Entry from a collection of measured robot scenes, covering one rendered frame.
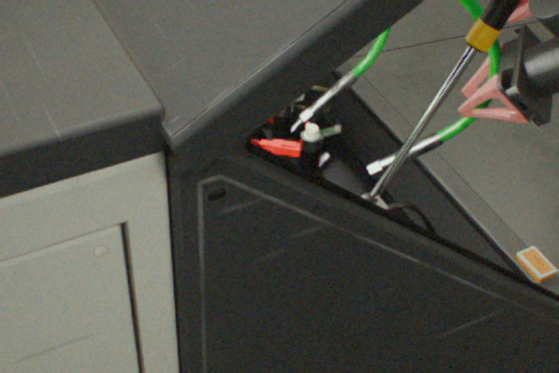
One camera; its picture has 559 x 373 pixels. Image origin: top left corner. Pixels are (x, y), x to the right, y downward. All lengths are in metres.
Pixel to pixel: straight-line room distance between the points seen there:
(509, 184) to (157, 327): 2.23
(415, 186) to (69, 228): 0.89
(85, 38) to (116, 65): 0.04
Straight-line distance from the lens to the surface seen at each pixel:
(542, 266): 1.17
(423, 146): 1.01
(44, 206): 0.49
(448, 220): 1.28
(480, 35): 0.62
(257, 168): 0.54
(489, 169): 2.79
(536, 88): 0.94
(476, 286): 0.82
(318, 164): 1.11
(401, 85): 3.07
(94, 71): 0.50
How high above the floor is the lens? 1.79
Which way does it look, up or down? 44 degrees down
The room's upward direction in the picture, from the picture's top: 4 degrees clockwise
